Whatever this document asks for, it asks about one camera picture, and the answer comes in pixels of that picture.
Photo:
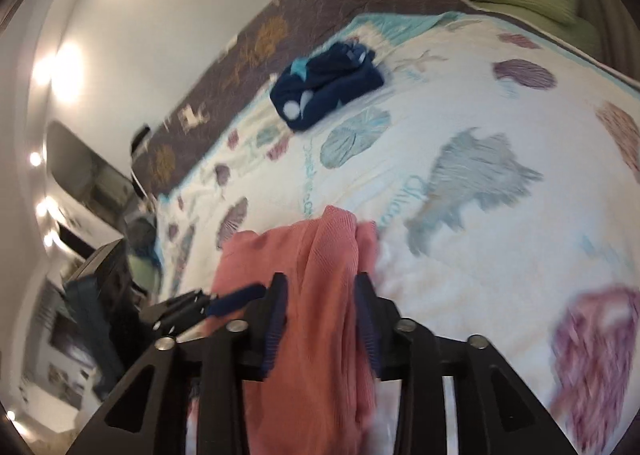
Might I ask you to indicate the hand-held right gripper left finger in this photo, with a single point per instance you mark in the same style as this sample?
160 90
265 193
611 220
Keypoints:
275 315

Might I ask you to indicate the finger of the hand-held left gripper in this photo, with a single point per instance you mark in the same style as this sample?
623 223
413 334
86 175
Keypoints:
235 299

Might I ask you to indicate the pink knit shirt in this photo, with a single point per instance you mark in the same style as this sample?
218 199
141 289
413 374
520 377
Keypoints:
320 335

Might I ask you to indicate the white wardrobe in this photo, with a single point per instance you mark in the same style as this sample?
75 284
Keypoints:
85 170

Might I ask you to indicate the row of ceiling spotlights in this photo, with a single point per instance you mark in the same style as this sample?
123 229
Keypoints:
67 67

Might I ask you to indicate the white seashell print blanket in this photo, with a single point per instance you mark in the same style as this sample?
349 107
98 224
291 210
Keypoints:
475 245

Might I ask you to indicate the dark deer print bedspread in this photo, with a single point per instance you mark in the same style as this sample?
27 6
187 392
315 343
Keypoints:
260 40

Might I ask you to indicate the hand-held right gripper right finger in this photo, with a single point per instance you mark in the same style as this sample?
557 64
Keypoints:
366 315

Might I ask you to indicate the navy star print garment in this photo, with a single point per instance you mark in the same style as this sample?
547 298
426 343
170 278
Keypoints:
340 85

